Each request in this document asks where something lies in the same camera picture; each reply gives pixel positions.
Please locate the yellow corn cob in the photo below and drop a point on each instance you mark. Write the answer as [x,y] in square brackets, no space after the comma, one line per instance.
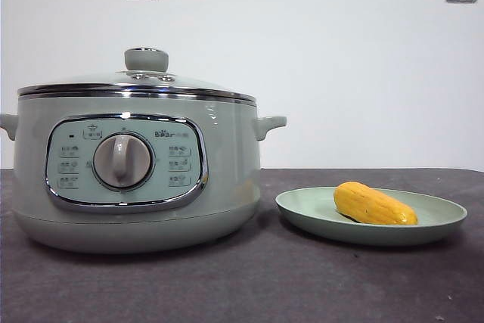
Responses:
[372,204]

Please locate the pale green electric steamer pot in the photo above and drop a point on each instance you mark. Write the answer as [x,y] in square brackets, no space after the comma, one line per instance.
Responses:
[227,156]

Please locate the pale green round plate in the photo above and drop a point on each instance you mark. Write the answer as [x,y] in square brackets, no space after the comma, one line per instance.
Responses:
[310,213]

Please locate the glass lid with green knob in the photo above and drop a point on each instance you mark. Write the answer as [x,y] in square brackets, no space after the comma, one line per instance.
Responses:
[146,60]

